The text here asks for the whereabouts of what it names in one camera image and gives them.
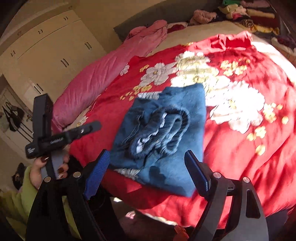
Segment blue denim pants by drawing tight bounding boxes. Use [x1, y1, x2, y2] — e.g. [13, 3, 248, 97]
[110, 83, 206, 197]

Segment left green sleeve forearm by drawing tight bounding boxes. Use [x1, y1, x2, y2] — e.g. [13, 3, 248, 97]
[0, 165, 82, 240]

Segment person's left hand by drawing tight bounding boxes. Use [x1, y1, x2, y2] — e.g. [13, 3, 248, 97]
[28, 144, 70, 189]

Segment cream wardrobe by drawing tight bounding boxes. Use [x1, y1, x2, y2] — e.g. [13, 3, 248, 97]
[1, 10, 106, 110]

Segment green headboard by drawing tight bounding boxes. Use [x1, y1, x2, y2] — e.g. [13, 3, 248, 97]
[114, 0, 222, 41]

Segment beige mattress sheet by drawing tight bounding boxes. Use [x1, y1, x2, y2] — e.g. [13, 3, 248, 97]
[149, 21, 295, 76]

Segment pink crumpled garment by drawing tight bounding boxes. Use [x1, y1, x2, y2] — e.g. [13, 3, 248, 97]
[190, 9, 217, 25]

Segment dark purple clothes heap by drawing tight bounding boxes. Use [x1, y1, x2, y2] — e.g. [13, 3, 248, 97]
[276, 35, 296, 50]

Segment pile of folded clothes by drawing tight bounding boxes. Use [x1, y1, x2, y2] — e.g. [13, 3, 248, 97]
[218, 1, 280, 36]

